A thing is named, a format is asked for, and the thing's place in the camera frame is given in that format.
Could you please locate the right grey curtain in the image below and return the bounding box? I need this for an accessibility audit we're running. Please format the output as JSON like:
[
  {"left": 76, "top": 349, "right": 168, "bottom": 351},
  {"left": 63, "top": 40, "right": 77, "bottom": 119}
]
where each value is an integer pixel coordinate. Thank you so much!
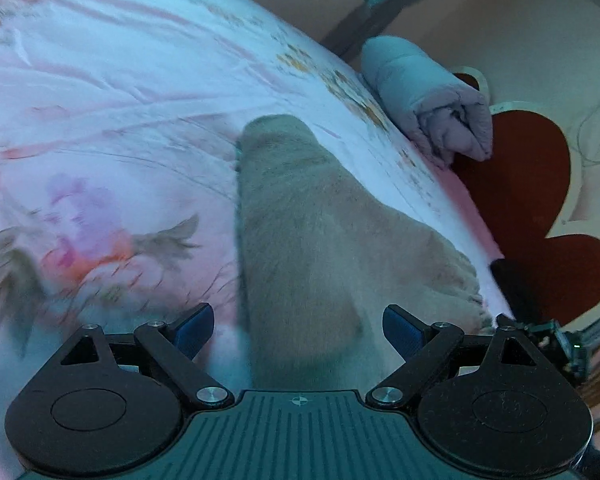
[{"left": 321, "top": 0, "right": 419, "bottom": 62}]

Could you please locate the pink floral bed sheet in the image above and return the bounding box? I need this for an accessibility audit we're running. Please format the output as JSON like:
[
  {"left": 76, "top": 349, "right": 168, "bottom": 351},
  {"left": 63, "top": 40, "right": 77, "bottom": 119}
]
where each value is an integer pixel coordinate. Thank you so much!
[{"left": 0, "top": 0, "right": 507, "bottom": 479}]

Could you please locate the red white headboard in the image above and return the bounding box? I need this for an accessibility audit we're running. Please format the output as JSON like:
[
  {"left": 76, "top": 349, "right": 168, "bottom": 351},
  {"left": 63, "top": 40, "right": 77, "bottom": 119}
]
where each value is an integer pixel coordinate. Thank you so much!
[{"left": 446, "top": 65, "right": 600, "bottom": 334}]

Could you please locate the rolled grey quilt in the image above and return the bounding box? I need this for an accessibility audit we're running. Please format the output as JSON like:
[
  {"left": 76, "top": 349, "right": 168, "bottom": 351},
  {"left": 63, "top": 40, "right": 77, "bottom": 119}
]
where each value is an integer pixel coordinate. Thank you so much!
[{"left": 360, "top": 36, "right": 493, "bottom": 168}]

